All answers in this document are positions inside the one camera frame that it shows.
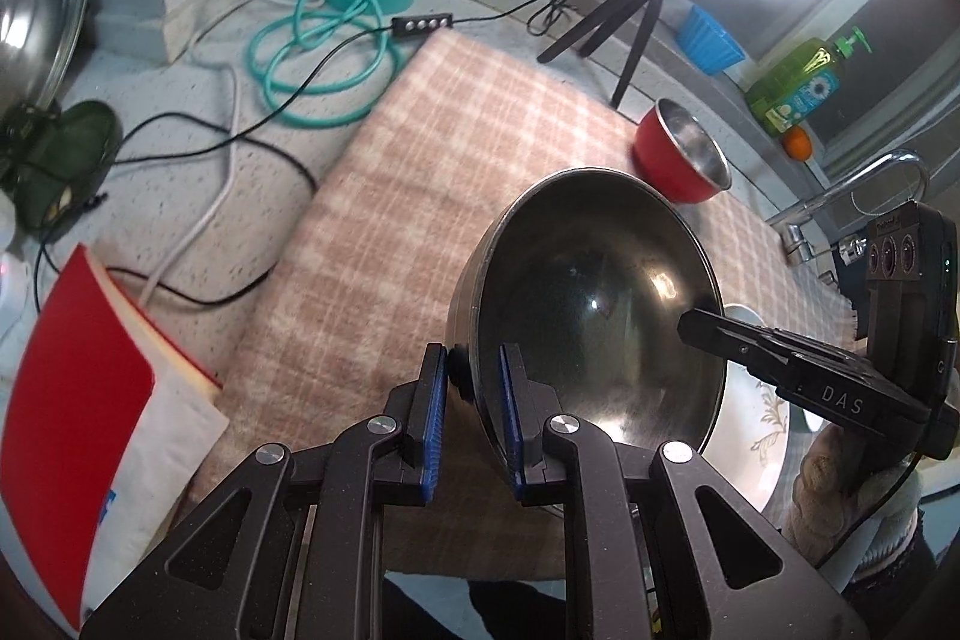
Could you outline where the white shallow leaf-pattern bowl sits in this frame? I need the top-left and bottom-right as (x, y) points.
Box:
(700, 302), (793, 515)

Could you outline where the white cable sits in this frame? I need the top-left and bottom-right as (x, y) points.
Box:
(138, 0), (378, 304)

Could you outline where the black tripod stand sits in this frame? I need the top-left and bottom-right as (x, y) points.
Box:
(537, 0), (664, 109)

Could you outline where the right hand in white glove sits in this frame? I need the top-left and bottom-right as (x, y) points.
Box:
(782, 424), (921, 591)

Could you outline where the red steel-lined small bowl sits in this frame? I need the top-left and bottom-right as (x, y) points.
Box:
(631, 99), (732, 205)

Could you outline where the large stainless steel bowl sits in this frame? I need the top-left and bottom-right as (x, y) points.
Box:
(446, 167), (727, 453)

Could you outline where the dark green clip device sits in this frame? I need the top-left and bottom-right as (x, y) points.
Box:
(2, 101), (124, 242)

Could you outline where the black cable with remote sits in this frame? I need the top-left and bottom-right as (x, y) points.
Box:
(32, 0), (669, 312)

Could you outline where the red and white book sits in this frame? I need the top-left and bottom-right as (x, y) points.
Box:
(2, 245), (228, 635)

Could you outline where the chrome faucet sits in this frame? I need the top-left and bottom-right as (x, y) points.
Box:
(768, 149), (931, 266)

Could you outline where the steel pot lid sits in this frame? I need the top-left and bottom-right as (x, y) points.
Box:
(2, 0), (88, 113)

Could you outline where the orange fruit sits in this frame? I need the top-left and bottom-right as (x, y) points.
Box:
(779, 125), (814, 163)

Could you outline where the green dish soap bottle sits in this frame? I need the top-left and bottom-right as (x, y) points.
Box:
(745, 26), (872, 138)

